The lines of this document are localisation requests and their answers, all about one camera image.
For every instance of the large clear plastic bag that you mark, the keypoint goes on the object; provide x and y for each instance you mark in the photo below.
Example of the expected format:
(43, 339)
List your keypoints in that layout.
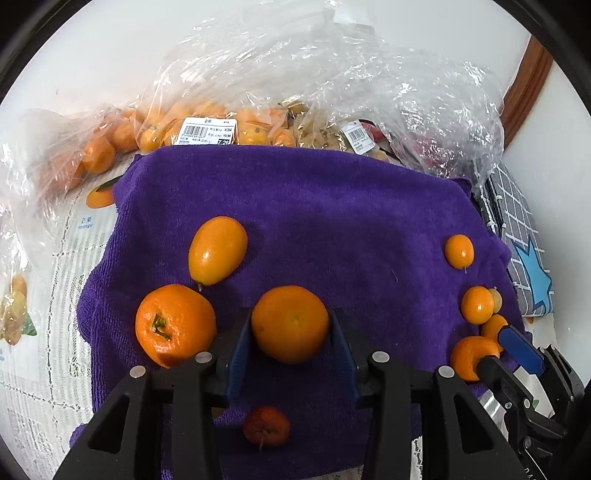
(392, 101)

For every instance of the grey checked cloth blue star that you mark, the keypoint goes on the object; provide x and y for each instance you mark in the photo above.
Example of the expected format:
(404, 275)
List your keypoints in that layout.
(521, 249)

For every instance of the small round kumquat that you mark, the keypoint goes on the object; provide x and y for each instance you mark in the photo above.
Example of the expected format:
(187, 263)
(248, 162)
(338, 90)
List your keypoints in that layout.
(459, 251)

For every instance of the round orange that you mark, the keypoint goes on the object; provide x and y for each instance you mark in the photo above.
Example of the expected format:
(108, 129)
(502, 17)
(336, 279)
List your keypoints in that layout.
(471, 357)
(290, 324)

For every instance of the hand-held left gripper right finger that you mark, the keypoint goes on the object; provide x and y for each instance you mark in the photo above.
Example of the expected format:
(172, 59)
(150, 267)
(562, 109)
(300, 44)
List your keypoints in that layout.
(345, 355)

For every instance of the red hawthorn fruit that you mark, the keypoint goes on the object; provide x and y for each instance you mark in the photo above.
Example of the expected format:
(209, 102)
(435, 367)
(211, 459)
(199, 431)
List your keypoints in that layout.
(266, 426)

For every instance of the green grape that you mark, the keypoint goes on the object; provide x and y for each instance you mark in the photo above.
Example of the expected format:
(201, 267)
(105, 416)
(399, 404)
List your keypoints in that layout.
(497, 300)

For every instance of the brown wooden door frame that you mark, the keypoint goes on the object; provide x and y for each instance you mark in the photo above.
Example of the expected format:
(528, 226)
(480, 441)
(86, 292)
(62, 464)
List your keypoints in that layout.
(528, 92)

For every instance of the clear bag of kumquats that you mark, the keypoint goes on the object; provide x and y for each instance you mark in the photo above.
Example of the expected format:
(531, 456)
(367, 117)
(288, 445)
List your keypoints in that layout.
(212, 124)

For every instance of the clear bag of oranges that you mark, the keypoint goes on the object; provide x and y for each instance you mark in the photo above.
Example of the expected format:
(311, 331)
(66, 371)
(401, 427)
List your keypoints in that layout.
(69, 152)

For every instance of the large orange with stem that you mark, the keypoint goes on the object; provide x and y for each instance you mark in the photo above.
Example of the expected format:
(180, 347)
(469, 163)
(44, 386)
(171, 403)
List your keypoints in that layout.
(175, 326)

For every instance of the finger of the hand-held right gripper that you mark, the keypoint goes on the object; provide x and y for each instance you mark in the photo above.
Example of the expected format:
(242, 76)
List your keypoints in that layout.
(521, 348)
(496, 374)

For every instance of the fruit printed tablecloth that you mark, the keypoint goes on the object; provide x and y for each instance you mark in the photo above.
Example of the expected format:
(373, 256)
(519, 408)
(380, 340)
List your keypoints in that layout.
(41, 369)

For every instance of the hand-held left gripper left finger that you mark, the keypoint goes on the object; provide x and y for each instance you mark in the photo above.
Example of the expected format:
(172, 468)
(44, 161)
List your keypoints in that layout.
(238, 360)

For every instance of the large oval kumquat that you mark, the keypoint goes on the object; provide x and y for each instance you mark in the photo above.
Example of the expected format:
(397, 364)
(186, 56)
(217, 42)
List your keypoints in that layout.
(217, 252)

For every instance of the small orange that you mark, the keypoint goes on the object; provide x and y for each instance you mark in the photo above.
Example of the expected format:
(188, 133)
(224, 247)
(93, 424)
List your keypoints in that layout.
(477, 304)

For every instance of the purple towel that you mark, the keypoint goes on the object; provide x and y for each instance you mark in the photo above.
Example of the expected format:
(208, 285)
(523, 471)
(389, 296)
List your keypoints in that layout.
(323, 212)

